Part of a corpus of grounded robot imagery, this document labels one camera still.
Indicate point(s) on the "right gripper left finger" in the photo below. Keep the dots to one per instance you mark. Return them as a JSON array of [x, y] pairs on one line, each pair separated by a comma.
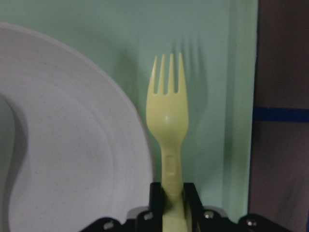
[[148, 220]]

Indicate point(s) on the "yellow plastic fork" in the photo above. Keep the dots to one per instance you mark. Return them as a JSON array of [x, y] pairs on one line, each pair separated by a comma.
[[167, 119]]

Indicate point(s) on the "white round plate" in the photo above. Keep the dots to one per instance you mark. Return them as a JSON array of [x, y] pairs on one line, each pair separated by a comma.
[[80, 150]]

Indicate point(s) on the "light green tray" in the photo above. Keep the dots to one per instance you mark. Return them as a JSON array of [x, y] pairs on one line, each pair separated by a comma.
[[217, 39]]

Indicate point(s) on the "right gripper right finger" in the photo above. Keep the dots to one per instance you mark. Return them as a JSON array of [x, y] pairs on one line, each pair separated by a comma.
[[209, 220]]

